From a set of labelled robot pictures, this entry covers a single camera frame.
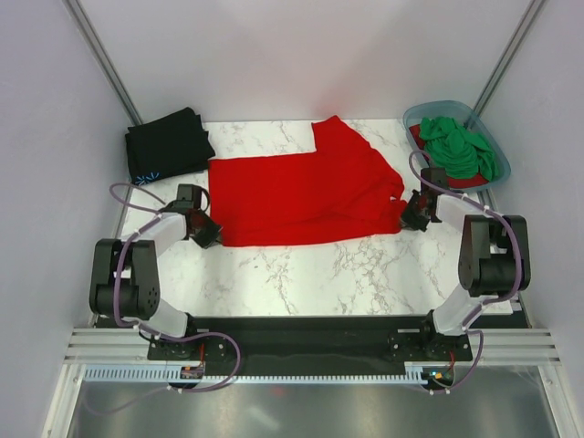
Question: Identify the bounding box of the red t shirt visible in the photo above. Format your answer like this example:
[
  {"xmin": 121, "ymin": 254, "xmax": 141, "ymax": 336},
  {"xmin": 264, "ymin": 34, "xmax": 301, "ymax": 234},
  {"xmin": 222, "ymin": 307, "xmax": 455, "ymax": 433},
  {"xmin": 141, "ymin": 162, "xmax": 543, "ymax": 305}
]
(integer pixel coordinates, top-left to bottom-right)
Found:
[
  {"xmin": 409, "ymin": 124, "xmax": 488, "ymax": 191},
  {"xmin": 209, "ymin": 116, "xmax": 407, "ymax": 247}
]

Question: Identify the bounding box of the blue plastic basin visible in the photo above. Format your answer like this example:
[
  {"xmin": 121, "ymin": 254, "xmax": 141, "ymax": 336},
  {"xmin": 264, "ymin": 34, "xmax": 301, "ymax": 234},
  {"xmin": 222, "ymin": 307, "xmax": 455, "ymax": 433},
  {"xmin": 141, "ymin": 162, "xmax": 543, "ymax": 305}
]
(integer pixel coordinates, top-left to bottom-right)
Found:
[{"xmin": 402, "ymin": 100, "xmax": 510, "ymax": 192}]

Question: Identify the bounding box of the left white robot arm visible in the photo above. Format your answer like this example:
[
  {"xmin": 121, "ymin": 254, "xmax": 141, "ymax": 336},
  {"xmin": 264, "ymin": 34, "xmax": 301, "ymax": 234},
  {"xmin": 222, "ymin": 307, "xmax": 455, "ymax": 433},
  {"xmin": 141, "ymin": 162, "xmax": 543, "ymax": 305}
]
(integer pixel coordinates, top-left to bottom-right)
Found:
[{"xmin": 89, "ymin": 182, "xmax": 222, "ymax": 359}]

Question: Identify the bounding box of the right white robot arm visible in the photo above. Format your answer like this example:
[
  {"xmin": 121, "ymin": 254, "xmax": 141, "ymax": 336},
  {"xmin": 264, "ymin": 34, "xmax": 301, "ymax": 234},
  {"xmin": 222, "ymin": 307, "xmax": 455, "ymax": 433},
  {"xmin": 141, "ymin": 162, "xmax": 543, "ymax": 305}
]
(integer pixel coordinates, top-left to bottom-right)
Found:
[{"xmin": 400, "ymin": 167, "xmax": 531, "ymax": 360}]

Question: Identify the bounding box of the red t shirt in basin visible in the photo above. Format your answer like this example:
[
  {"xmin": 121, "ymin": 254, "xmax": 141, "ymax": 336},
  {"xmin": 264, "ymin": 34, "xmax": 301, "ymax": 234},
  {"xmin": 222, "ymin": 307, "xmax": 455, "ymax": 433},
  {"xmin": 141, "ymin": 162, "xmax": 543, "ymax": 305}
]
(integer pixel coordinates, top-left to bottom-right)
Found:
[{"xmin": 409, "ymin": 124, "xmax": 488, "ymax": 191}]

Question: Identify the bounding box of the folded black t shirt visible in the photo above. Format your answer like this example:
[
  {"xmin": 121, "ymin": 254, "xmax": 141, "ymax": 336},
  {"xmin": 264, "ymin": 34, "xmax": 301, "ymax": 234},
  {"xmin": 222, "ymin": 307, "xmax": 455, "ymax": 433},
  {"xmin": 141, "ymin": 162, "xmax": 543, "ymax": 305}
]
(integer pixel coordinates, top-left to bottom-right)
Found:
[{"xmin": 125, "ymin": 107, "xmax": 215, "ymax": 185}]

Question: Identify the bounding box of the green t shirt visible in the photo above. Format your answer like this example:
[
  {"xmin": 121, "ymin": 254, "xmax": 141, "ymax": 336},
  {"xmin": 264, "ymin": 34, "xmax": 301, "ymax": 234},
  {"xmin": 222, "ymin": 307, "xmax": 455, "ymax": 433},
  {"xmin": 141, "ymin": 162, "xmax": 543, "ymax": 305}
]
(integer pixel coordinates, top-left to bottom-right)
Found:
[{"xmin": 419, "ymin": 116, "xmax": 500, "ymax": 182}]

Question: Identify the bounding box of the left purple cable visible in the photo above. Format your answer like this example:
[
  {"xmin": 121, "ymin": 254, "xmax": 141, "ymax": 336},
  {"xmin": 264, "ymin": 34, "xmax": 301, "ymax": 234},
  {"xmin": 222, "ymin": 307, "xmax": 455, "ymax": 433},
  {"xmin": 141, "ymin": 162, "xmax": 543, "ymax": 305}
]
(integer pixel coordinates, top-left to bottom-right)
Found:
[{"xmin": 109, "ymin": 182, "xmax": 241, "ymax": 393}]

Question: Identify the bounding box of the purple cable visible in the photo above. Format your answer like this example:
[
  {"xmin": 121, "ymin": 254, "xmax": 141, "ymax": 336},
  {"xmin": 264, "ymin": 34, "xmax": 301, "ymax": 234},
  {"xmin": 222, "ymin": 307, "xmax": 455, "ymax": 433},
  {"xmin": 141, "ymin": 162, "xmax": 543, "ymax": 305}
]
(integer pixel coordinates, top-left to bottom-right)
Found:
[
  {"xmin": 109, "ymin": 182, "xmax": 241, "ymax": 393},
  {"xmin": 408, "ymin": 150, "xmax": 526, "ymax": 393}
]

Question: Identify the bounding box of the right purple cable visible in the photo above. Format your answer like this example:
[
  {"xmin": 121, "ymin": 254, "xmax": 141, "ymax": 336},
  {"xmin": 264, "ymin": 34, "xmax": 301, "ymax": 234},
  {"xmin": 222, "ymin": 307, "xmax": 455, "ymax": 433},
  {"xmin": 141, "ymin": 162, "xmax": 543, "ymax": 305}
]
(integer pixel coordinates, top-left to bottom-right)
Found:
[{"xmin": 408, "ymin": 150, "xmax": 526, "ymax": 393}]

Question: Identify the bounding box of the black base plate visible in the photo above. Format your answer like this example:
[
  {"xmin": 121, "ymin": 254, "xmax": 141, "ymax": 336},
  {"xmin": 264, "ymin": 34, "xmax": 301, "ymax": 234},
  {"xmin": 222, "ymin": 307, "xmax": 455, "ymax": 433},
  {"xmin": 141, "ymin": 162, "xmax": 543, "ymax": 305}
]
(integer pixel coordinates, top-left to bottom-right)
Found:
[{"xmin": 148, "ymin": 316, "xmax": 473, "ymax": 378}]

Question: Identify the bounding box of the aluminium rail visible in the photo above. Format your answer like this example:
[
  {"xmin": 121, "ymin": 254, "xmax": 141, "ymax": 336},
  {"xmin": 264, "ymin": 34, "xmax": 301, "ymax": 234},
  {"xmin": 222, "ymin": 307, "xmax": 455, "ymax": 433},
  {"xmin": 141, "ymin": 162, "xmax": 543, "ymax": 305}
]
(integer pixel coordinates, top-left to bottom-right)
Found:
[{"xmin": 65, "ymin": 328, "xmax": 559, "ymax": 365}]

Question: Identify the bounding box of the left aluminium frame post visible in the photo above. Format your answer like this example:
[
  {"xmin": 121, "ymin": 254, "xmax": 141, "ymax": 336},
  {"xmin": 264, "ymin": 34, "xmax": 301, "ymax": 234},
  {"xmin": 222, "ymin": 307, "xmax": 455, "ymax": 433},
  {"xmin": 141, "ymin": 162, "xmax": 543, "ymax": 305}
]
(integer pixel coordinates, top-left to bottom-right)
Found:
[{"xmin": 63, "ymin": 0, "xmax": 143, "ymax": 125}]

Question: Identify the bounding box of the aluminium frame post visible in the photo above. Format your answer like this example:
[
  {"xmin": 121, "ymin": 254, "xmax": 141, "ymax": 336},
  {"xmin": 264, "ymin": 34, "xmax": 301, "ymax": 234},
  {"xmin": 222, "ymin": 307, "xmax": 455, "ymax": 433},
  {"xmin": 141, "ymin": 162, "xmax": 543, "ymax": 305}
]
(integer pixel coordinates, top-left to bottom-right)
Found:
[
  {"xmin": 473, "ymin": 0, "xmax": 548, "ymax": 117},
  {"xmin": 63, "ymin": 0, "xmax": 143, "ymax": 125}
]

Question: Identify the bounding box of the white slotted cable duct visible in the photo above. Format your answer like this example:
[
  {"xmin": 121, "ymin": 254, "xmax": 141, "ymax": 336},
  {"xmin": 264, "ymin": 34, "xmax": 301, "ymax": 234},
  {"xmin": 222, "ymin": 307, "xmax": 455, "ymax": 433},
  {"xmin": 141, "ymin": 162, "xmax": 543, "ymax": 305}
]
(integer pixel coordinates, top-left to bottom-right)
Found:
[{"xmin": 83, "ymin": 364, "xmax": 454, "ymax": 385}]

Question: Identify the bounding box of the right aluminium frame post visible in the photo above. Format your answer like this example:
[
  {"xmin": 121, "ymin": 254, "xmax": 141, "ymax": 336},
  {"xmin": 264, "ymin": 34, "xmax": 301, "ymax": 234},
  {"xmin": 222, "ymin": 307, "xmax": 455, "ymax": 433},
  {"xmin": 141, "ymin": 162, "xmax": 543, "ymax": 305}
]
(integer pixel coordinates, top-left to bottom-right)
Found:
[{"xmin": 473, "ymin": 0, "xmax": 548, "ymax": 117}]

